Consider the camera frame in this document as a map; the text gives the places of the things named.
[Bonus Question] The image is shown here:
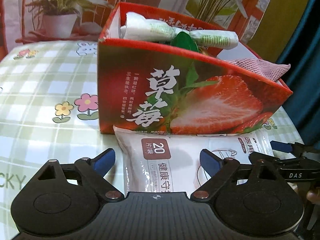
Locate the pink knitted cloth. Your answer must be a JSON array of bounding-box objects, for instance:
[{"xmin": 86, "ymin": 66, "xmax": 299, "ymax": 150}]
[{"xmin": 225, "ymin": 57, "xmax": 292, "ymax": 82}]

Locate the white green-print soft pack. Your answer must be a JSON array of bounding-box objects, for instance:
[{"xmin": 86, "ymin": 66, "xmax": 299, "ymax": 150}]
[{"xmin": 120, "ymin": 11, "xmax": 238, "ymax": 50}]

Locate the red strawberry cardboard box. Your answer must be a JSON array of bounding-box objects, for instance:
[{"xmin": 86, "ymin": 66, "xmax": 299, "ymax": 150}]
[{"xmin": 97, "ymin": 2, "xmax": 293, "ymax": 135}]

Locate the green soft item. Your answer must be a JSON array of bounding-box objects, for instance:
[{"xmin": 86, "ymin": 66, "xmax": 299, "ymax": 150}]
[{"xmin": 172, "ymin": 31, "xmax": 200, "ymax": 53}]

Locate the blue curtain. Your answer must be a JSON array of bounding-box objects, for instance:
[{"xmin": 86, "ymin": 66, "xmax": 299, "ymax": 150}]
[{"xmin": 275, "ymin": 0, "xmax": 320, "ymax": 145}]

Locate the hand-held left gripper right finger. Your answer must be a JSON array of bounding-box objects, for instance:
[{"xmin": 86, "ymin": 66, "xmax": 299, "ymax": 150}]
[{"xmin": 190, "ymin": 149, "xmax": 285, "ymax": 202}]

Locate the person's right hand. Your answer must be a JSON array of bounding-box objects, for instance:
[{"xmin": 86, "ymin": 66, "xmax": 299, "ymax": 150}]
[{"xmin": 307, "ymin": 189, "xmax": 320, "ymax": 202}]

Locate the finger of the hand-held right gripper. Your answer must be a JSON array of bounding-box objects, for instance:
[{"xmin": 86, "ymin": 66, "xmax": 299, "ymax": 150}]
[
  {"xmin": 270, "ymin": 141, "xmax": 320, "ymax": 154},
  {"xmin": 249, "ymin": 152, "xmax": 313, "ymax": 167}
]

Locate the checked bunny tablecloth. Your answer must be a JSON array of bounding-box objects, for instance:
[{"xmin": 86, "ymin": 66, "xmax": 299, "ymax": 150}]
[{"xmin": 0, "ymin": 40, "xmax": 308, "ymax": 230}]

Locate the white face mask packet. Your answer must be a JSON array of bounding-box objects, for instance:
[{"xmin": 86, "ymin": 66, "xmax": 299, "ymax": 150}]
[{"xmin": 112, "ymin": 125, "xmax": 274, "ymax": 193}]

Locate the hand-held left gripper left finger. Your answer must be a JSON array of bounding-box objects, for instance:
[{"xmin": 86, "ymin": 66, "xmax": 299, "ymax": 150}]
[{"xmin": 37, "ymin": 148, "xmax": 125, "ymax": 202}]

